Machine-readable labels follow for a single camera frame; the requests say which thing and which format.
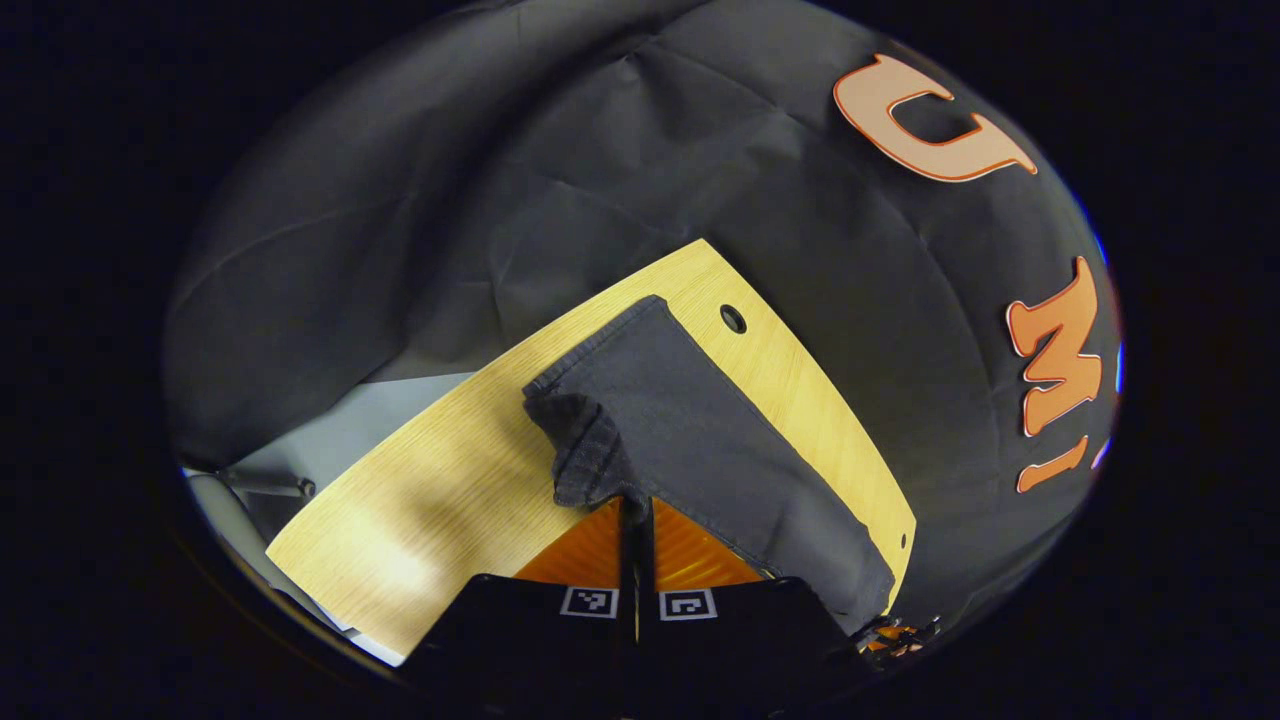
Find dark metal rod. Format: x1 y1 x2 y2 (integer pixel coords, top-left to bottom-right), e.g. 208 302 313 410
215 468 317 499

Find black backdrop cloth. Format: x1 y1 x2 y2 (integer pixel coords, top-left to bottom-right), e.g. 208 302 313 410
165 0 1121 641

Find dark grey jeans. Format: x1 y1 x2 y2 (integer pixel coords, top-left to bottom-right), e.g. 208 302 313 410
522 295 896 636

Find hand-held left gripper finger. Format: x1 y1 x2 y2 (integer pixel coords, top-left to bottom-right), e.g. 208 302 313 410
638 497 871 716
400 497 638 716

